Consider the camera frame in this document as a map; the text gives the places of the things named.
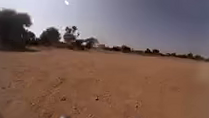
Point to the white building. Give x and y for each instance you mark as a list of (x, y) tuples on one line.
[(101, 46)]

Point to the row of distant bushes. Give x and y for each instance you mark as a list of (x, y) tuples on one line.
[(126, 48)]

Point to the reddish-brown dirt ground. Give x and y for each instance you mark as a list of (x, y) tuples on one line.
[(125, 79)]

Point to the thin sparse tree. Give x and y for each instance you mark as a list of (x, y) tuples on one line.
[(70, 35)]

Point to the round dark tree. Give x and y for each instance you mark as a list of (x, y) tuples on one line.
[(50, 36)]

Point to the large dark tree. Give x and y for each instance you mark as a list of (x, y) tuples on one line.
[(10, 30)]

